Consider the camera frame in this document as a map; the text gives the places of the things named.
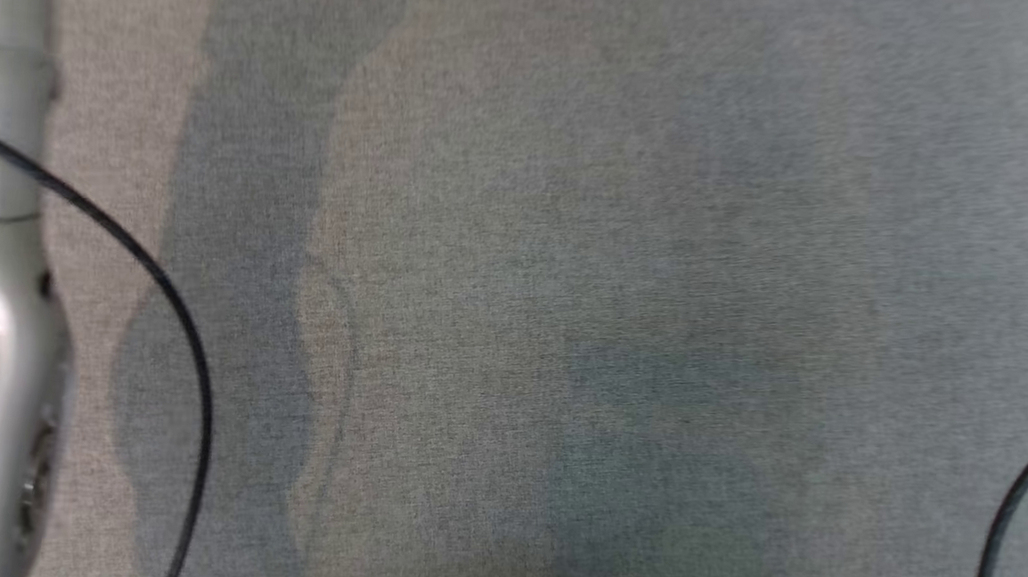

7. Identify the long black left arm cable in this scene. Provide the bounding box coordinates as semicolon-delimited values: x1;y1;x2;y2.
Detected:
0;118;232;577

